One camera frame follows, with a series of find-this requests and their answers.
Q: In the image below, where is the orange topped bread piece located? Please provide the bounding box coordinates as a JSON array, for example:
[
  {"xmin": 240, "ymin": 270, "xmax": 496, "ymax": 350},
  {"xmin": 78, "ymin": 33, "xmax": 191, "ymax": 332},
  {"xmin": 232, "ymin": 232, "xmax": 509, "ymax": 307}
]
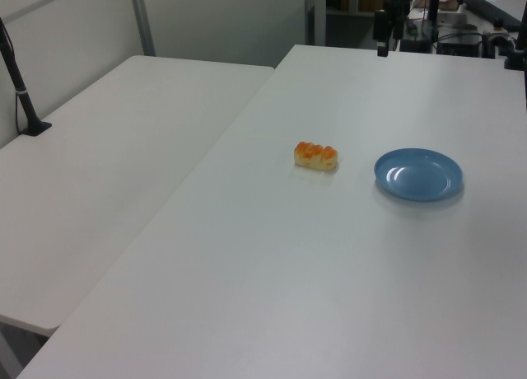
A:
[{"xmin": 293, "ymin": 140, "xmax": 340, "ymax": 172}]

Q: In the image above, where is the blue round plate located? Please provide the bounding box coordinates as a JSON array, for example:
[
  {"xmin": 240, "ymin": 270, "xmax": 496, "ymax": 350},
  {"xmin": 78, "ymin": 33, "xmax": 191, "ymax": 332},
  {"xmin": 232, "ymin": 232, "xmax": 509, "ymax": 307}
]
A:
[{"xmin": 373, "ymin": 147, "xmax": 464, "ymax": 203}]

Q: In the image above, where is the black electronics box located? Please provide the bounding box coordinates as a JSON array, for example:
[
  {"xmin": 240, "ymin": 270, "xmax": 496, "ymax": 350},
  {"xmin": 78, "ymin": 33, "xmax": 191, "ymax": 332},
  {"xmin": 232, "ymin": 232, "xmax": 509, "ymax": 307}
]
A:
[{"xmin": 436, "ymin": 31, "xmax": 483, "ymax": 58}]

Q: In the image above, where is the black computer keyboard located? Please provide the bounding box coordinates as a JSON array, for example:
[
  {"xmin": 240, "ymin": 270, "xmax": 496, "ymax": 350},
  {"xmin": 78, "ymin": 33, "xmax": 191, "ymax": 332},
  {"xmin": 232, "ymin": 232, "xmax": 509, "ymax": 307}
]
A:
[{"xmin": 462, "ymin": 0, "xmax": 523, "ymax": 30}]

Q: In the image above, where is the white folding side table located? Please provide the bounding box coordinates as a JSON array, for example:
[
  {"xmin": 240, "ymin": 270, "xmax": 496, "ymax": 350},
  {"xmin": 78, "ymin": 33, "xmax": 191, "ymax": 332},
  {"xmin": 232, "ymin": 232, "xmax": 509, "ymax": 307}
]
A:
[{"xmin": 0, "ymin": 54, "xmax": 276, "ymax": 331}]

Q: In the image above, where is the black clamp mount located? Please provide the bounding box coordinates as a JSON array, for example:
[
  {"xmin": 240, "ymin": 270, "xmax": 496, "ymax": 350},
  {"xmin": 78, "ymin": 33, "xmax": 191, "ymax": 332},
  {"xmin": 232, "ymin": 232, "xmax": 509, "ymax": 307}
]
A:
[{"xmin": 502, "ymin": 0, "xmax": 527, "ymax": 72}]

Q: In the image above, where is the black camera stand pole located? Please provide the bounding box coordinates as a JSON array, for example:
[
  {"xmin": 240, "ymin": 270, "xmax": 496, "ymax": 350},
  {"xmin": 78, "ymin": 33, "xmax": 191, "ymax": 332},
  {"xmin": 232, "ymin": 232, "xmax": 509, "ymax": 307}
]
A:
[{"xmin": 0, "ymin": 16, "xmax": 53, "ymax": 138}]

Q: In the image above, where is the thin black stand cable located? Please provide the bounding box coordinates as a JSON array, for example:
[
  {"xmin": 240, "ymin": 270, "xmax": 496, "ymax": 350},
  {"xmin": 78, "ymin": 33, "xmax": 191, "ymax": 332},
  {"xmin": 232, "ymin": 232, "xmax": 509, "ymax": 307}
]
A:
[{"xmin": 2, "ymin": 24, "xmax": 26, "ymax": 135}]

